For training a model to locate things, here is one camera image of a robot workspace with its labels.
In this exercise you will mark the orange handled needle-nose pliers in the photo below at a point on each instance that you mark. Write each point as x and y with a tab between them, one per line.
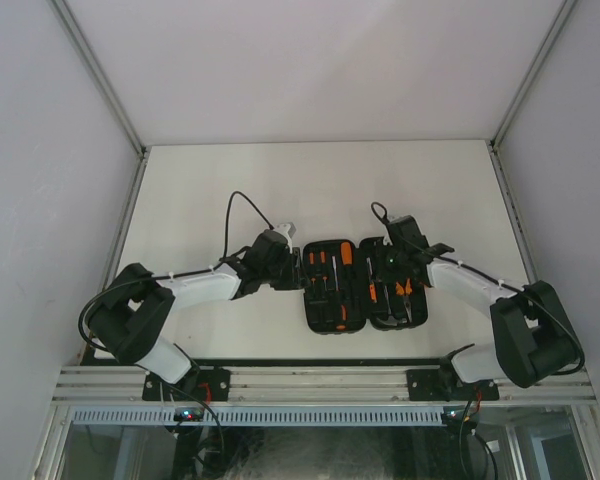
405	295

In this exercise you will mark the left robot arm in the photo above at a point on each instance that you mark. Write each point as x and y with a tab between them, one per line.
128	317

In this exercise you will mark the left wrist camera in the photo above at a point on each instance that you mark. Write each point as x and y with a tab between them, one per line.
287	230

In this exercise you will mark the small orange chisel bit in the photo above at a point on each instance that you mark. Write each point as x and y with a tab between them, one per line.
372	286

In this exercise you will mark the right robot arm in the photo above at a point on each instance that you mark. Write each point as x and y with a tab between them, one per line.
532	336

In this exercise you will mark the black plastic tool case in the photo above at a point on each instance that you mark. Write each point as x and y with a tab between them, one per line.
322	313

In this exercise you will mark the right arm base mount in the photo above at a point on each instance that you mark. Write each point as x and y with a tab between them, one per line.
443	383

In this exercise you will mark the black handled screwdriver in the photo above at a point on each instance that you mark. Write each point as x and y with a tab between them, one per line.
341	326

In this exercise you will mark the small claw hammer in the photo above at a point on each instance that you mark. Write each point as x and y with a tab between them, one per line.
389	312

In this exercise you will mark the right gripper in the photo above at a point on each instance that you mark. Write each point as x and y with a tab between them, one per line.
397	276

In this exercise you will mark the small orange precision screwdriver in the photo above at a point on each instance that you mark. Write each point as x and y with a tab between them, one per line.
323	271

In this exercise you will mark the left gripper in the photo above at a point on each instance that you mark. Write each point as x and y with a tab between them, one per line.
295	278

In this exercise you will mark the blue slotted cable duct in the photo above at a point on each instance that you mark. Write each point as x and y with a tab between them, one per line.
259	416

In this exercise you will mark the aluminium frame rail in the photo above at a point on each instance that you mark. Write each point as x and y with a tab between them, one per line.
248	385

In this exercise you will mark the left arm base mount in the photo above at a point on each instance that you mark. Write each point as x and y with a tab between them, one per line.
190	385

